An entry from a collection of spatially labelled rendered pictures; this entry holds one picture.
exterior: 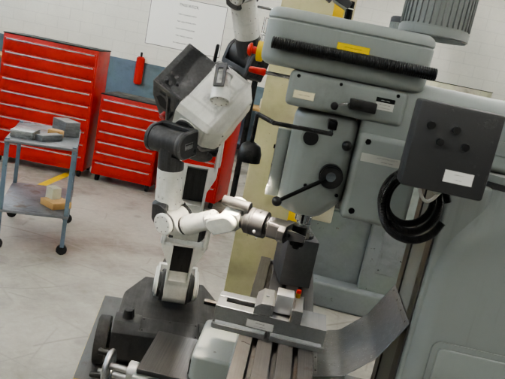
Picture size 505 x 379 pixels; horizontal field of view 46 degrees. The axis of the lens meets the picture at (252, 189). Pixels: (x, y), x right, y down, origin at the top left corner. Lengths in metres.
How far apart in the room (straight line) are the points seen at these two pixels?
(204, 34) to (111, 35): 1.73
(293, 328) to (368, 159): 0.56
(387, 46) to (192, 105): 0.71
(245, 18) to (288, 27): 0.42
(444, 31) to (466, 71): 9.38
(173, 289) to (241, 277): 1.21
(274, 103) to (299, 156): 1.83
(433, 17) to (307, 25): 0.34
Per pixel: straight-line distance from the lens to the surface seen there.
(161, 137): 1.99
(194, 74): 2.09
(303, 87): 1.68
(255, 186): 3.61
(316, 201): 1.75
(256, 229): 1.87
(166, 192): 2.03
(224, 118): 2.04
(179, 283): 2.60
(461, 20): 1.76
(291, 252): 2.24
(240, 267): 3.76
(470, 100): 1.75
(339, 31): 1.67
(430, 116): 1.46
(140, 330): 2.49
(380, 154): 1.71
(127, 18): 11.36
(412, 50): 1.69
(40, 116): 7.06
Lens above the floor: 1.75
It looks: 13 degrees down
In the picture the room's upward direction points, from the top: 12 degrees clockwise
